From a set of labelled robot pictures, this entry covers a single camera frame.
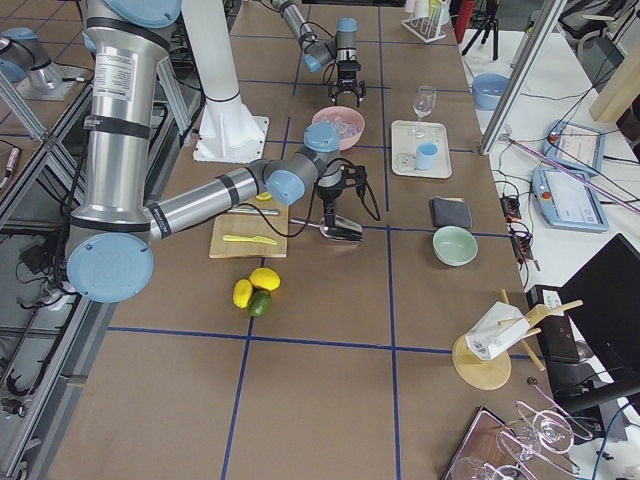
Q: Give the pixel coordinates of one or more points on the teach pendant tablet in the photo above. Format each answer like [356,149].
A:
[575,146]
[567,202]

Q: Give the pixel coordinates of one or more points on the yellow plastic knife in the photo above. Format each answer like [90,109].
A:
[250,239]

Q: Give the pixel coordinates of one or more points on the yellow lemon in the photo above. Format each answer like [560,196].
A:
[265,278]
[242,293]

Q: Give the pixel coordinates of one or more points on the light blue cup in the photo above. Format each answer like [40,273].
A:
[426,153]

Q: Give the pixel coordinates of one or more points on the pile of clear ice cubes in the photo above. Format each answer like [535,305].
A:
[346,128]

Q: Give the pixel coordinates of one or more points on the near teach pendant tablet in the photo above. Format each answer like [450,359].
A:
[567,202]

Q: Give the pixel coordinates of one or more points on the wooden cutting board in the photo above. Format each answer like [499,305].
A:
[250,225]

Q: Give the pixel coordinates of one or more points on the wooden cup tree stand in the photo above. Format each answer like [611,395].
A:
[481,357]

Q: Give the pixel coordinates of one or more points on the aluminium frame post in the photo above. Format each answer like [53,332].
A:
[545,24]

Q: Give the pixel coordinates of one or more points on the black camera tripod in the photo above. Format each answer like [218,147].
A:
[489,26]

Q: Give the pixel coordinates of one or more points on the clear wine glass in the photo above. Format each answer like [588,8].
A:
[424,101]

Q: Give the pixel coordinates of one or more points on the blue bowl on desk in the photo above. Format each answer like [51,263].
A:
[487,90]

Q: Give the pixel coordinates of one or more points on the far teach pendant tablet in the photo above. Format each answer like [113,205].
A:
[575,146]

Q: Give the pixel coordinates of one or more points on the half lemon slice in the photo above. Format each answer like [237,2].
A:
[265,196]

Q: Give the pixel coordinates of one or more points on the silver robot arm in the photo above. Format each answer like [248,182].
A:
[316,52]
[108,253]

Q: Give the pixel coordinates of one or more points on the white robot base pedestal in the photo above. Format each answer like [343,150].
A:
[228,132]

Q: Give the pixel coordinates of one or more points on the grey and yellow cloth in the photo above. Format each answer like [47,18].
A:
[448,212]

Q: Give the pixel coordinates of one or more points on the green lime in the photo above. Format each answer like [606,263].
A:
[259,303]

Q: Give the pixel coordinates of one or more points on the cream bear serving tray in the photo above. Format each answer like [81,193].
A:
[406,136]

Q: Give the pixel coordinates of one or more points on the wine glasses on rack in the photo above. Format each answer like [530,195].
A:
[534,445]

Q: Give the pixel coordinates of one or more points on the black monitor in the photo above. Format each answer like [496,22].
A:
[608,319]

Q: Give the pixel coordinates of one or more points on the white cup rack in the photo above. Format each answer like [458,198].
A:
[426,19]

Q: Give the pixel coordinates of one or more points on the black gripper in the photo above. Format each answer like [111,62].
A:
[327,195]
[346,80]

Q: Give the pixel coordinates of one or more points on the stainless steel ice scoop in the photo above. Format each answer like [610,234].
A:
[342,230]

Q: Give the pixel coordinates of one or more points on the light green bowl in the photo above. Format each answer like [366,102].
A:
[454,246]

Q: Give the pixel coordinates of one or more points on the pink bowl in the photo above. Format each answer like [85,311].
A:
[345,112]

